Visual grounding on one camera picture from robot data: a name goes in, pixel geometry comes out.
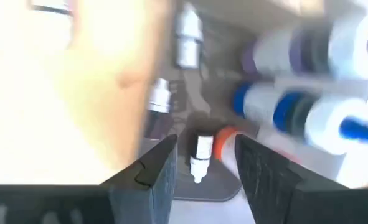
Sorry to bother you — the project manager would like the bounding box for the dark vial rack tray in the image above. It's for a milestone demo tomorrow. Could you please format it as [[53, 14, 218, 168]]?
[[139, 0, 368, 202]]

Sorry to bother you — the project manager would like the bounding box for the orange food coloring bottle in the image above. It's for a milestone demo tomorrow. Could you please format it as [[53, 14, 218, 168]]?
[[213, 126, 247, 180]]

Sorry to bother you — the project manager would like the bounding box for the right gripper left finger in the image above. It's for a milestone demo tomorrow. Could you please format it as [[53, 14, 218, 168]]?
[[101, 134, 179, 224]]

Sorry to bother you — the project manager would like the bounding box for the small black food coloring bottle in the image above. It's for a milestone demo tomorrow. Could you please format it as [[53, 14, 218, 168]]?
[[188, 129, 215, 184]]

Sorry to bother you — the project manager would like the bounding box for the blue food coloring bottle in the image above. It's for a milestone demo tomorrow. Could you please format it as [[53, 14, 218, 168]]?
[[232, 81, 368, 155]]

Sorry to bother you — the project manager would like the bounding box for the small gray food coloring bottle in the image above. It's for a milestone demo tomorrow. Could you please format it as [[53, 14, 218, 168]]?
[[174, 2, 204, 70]]

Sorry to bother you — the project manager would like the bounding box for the purple food coloring bottle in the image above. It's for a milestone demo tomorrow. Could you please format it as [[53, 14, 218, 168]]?
[[241, 12, 368, 80]]

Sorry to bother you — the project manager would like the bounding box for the small red food coloring bottle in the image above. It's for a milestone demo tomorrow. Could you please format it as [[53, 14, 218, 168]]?
[[143, 77, 172, 141]]

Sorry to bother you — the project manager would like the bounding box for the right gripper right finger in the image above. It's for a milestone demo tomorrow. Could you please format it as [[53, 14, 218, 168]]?
[[235, 134, 349, 224]]

